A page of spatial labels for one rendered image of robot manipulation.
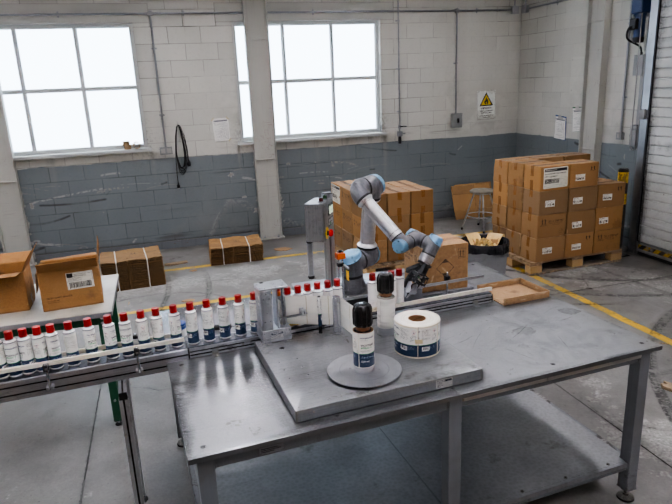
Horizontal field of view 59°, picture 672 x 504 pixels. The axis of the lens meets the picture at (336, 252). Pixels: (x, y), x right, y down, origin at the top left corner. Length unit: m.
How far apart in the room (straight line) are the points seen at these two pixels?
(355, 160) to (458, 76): 1.94
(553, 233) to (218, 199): 4.30
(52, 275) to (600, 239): 5.39
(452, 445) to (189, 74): 6.37
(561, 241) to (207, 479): 5.12
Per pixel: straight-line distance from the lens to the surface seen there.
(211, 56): 8.08
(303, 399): 2.31
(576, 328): 3.14
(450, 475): 2.66
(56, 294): 3.95
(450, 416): 2.50
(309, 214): 2.87
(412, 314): 2.67
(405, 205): 6.42
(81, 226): 8.26
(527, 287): 3.65
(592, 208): 6.83
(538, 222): 6.44
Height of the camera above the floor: 2.02
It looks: 16 degrees down
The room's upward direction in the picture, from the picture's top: 3 degrees counter-clockwise
